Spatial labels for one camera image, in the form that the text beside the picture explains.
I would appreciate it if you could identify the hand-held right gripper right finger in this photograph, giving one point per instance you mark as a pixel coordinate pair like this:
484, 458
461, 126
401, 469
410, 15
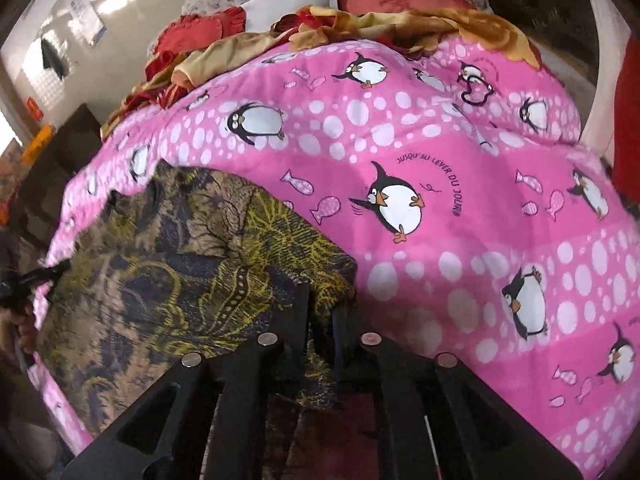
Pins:
345, 330

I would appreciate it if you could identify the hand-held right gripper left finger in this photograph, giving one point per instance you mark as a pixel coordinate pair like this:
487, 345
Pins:
295, 320

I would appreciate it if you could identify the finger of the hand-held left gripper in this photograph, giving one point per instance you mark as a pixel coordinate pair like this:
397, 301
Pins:
47, 275

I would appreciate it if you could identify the dark floral batik shirt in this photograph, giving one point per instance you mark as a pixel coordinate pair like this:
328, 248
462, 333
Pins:
175, 270

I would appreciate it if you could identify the person's left hand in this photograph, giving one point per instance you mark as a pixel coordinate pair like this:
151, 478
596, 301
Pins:
22, 332

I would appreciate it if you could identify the dark wooden cabinet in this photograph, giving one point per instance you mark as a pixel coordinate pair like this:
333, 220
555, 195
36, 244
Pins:
65, 150

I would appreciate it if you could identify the orange box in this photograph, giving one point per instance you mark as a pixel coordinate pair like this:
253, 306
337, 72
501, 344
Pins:
40, 142

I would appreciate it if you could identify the pink penguin print blanket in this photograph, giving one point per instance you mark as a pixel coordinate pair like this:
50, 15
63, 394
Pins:
450, 160

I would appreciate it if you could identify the dark hanging cloth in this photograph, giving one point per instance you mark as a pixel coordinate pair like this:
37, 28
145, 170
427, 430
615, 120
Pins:
52, 57

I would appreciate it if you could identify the red heart pillow with frill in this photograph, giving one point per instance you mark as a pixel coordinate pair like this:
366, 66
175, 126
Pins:
175, 40

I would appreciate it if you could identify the gold and red satin cloth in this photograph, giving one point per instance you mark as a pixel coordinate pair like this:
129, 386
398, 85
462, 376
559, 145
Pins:
350, 22

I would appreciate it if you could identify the white pillow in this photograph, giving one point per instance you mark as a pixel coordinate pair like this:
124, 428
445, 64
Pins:
290, 0

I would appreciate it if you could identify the red garment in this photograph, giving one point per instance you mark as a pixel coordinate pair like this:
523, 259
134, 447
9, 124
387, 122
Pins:
630, 135

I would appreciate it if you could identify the dark carved wooden nightstand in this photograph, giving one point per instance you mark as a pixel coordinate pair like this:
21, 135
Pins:
540, 25

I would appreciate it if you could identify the white chair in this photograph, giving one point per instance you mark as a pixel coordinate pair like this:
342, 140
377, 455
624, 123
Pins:
605, 60

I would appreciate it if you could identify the red wall sign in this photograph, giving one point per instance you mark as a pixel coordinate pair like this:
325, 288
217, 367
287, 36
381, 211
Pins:
34, 108

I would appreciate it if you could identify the wall calendar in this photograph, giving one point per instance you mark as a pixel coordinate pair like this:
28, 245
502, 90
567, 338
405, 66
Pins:
85, 15

